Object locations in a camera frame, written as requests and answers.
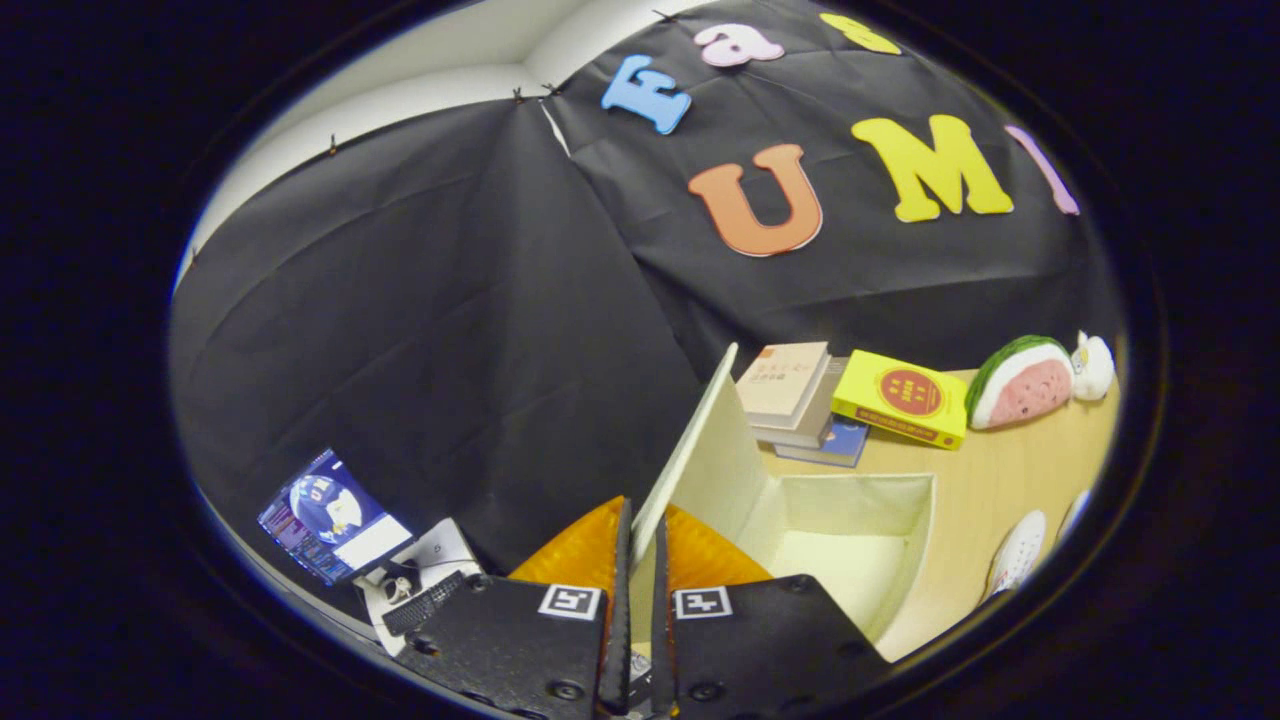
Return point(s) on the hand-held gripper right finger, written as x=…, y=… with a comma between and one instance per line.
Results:
x=760, y=640

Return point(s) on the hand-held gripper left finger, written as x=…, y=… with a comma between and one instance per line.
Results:
x=520, y=650

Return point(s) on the cream fabric storage box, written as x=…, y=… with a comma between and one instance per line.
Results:
x=850, y=570

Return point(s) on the white canvas shoe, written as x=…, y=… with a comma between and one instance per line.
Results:
x=1015, y=550
x=1074, y=512

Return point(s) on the blue book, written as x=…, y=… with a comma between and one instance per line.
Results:
x=845, y=442

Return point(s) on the grey book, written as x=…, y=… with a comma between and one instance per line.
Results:
x=815, y=425

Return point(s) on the yellow book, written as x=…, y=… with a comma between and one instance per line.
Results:
x=900, y=395

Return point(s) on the watermelon slice plush toy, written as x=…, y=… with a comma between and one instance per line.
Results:
x=1020, y=380

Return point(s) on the white plush toy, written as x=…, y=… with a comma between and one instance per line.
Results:
x=1092, y=365

